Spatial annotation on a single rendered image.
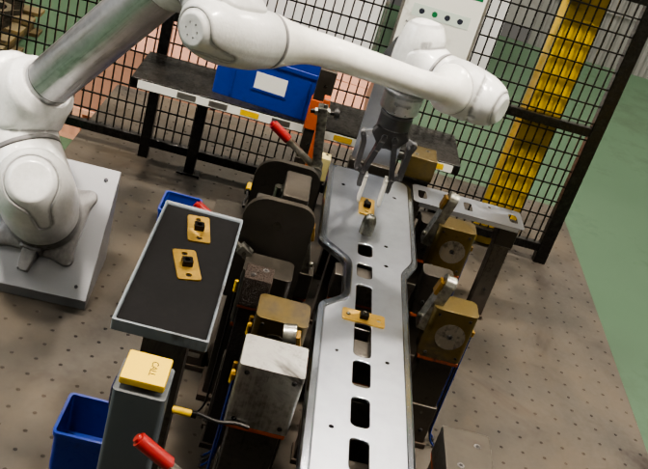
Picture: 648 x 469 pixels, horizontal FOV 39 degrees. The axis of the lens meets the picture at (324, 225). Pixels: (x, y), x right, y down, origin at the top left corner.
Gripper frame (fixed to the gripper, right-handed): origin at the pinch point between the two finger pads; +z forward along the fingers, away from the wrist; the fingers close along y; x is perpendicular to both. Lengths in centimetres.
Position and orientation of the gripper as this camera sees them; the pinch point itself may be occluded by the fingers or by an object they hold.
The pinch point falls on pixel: (371, 189)
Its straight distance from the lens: 212.6
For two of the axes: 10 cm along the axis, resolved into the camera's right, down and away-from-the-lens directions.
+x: 0.5, -4.8, 8.8
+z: -2.6, 8.4, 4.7
